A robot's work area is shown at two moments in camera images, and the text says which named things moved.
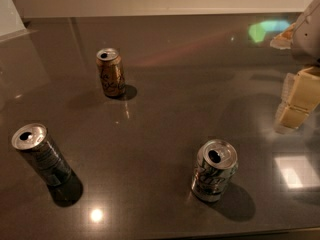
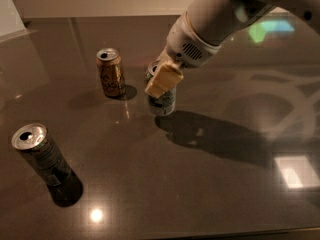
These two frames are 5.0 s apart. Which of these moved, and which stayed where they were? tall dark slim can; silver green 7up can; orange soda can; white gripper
Moved: white gripper; silver green 7up can
Stayed: orange soda can; tall dark slim can
